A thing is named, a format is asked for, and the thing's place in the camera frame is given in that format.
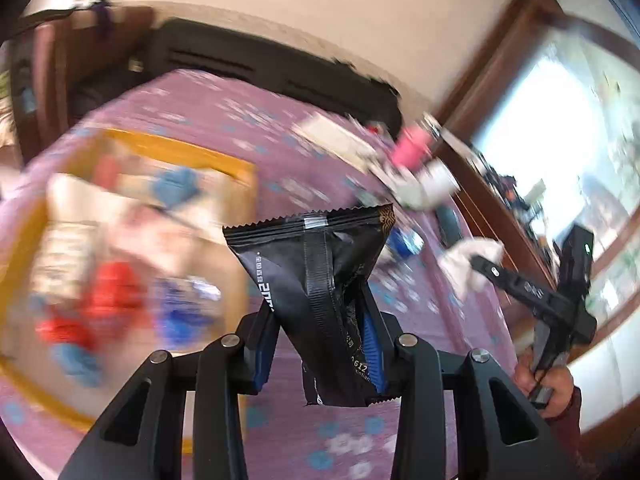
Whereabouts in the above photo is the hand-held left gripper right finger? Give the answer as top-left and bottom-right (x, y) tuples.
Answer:
(360, 285), (571, 480)

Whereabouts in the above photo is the white plastic jar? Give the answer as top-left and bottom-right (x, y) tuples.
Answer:
(417, 160), (461, 208)

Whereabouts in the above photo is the purple floral tablecloth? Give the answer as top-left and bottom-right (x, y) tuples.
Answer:
(0, 67), (521, 480)

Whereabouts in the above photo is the light blue cloth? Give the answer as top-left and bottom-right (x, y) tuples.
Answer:
(50, 345), (101, 386)

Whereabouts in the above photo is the cream white sock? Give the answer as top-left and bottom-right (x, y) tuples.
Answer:
(440, 237), (506, 306)

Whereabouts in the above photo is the pink tissue pack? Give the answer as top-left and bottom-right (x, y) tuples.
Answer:
(112, 205), (201, 271)

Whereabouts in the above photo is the pink thermos bottle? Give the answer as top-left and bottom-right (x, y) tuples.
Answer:
(390, 115), (443, 168)

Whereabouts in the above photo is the blue plastic packet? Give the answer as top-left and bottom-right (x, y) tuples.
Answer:
(155, 275), (221, 346)

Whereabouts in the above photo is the person's right hand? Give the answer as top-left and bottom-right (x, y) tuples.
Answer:
(514, 352), (576, 418)

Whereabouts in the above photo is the yellow cardboard box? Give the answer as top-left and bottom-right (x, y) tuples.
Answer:
(0, 127), (258, 453)

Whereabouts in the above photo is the blue terry cloth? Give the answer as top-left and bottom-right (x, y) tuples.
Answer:
(150, 167), (201, 208)

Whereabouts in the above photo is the stack of papers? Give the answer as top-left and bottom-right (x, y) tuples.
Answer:
(292, 112), (381, 171)

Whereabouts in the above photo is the wooden chair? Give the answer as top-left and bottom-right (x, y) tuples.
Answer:
(10, 5), (156, 126)

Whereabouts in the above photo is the dark blue tissue pack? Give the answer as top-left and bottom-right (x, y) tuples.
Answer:
(387, 227), (426, 256)

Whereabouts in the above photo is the person's right forearm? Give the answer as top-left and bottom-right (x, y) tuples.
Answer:
(547, 385), (586, 456)

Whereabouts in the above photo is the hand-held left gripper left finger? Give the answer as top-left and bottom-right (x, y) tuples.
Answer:
(60, 305), (278, 480)

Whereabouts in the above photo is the black smartphone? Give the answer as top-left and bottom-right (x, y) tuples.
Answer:
(435, 205), (463, 248)

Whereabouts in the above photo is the row of small sundries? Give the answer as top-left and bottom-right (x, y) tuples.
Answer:
(470, 150), (556, 241)

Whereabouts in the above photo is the black sofa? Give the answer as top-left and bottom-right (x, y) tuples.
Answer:
(145, 17), (403, 133)

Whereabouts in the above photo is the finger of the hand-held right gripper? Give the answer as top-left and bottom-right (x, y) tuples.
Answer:
(470, 255), (562, 312)

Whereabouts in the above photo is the black snack packet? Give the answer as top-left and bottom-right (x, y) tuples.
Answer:
(222, 204), (397, 407)

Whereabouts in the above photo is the red plastic bag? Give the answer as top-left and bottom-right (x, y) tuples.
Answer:
(35, 262), (146, 348)

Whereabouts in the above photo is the white printed packet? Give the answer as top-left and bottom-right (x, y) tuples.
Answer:
(35, 175), (98, 301)

